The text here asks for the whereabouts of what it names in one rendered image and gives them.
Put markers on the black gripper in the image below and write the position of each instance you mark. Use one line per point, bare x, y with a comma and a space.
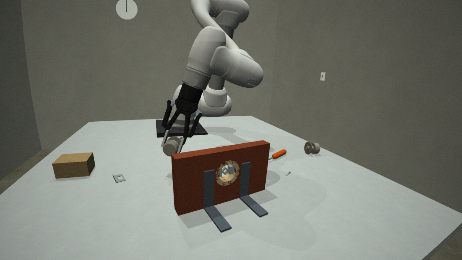
186, 104

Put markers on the orange-handled screwdriver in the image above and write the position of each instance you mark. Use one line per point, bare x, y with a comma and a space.
278, 154

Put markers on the brown rectangular box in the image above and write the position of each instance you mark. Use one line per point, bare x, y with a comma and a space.
74, 165

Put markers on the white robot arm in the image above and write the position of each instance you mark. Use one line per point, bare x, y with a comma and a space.
214, 56

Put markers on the dark metal door knob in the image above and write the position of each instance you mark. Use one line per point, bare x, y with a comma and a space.
313, 148

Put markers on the brown wooden door slab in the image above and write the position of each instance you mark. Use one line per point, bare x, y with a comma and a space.
188, 173

